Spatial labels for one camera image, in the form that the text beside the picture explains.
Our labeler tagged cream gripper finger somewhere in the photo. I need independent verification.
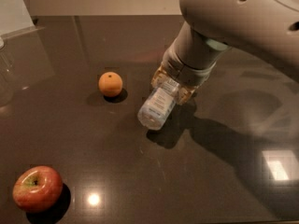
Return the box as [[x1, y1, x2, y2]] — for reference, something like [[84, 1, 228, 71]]
[[177, 86, 197, 105], [151, 65, 169, 88]]

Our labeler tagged blue plastic water bottle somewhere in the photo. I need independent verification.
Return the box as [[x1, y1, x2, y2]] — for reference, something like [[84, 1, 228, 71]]
[[137, 78, 179, 131]]

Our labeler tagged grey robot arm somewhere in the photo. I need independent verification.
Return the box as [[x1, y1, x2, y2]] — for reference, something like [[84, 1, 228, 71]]
[[151, 0, 299, 105]]

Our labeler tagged orange fruit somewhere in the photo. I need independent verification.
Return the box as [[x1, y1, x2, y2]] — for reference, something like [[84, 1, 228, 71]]
[[98, 72, 123, 97]]

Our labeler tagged clear glass jar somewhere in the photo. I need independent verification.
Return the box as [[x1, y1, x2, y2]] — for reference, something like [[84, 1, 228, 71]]
[[0, 37, 15, 106]]

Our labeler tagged white slanted panel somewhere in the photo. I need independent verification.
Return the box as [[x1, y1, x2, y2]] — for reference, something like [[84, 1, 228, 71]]
[[0, 0, 38, 39]]

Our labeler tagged red apple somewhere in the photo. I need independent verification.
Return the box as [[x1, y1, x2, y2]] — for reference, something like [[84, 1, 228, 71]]
[[12, 166, 63, 213]]

